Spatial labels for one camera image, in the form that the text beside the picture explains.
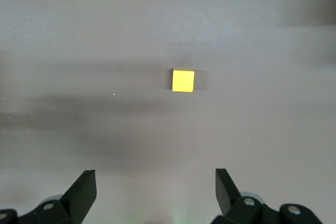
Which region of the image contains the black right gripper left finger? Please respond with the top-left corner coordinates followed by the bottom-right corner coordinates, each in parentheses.
top-left (15, 170), bottom-right (97, 224)

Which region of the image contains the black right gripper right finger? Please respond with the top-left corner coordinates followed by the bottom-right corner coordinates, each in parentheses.
top-left (209, 168), bottom-right (322, 224)

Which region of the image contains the yellow block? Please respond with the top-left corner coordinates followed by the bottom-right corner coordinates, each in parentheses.
top-left (172, 68), bottom-right (195, 93)

